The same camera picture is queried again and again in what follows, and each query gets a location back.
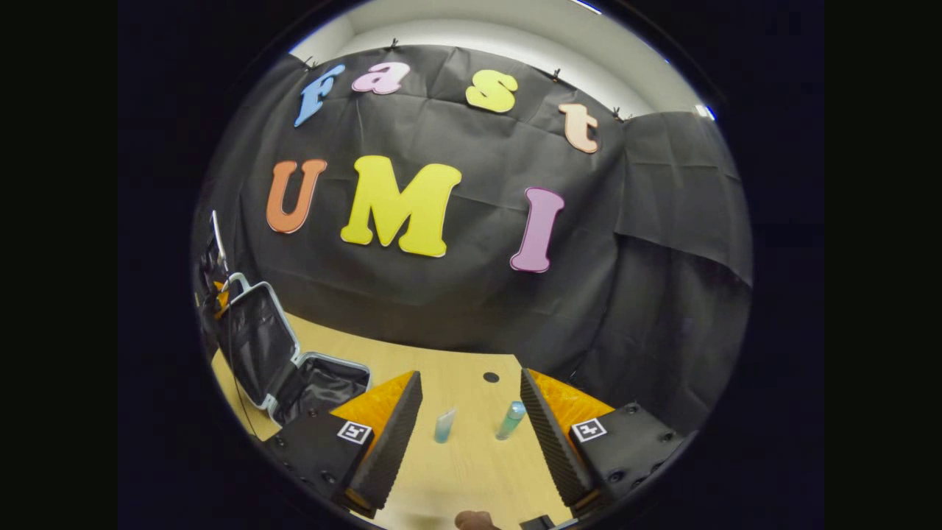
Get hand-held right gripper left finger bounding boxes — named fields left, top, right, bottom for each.
left=261, top=370, right=424, bottom=520

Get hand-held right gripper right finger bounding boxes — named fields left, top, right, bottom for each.
left=520, top=368, right=689, bottom=516

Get green lotion bottle blue cap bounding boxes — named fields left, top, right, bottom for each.
left=495, top=400, right=527, bottom=442

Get black backdrop cloth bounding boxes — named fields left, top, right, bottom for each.
left=193, top=44, right=755, bottom=435

